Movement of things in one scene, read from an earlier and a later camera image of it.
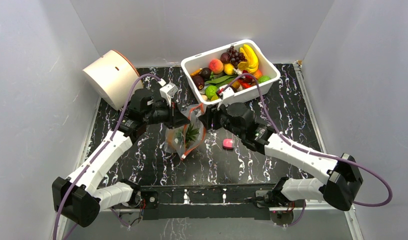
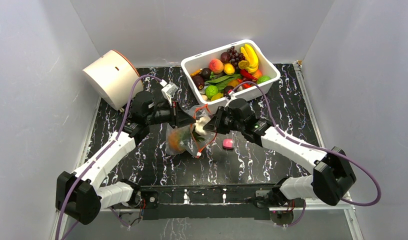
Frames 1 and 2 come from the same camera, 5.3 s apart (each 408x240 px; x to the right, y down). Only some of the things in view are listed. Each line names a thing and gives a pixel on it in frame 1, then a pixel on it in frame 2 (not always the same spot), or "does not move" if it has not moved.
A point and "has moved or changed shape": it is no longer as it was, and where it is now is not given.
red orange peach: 216,66 does not move
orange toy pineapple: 185,136 has moved or changed shape
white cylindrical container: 114,76 does not move
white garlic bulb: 238,71 -> 200,123
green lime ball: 210,91 does not move
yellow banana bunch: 252,63 does not move
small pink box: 228,144 does not move
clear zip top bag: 182,139 has moved or changed shape
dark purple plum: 199,82 does not move
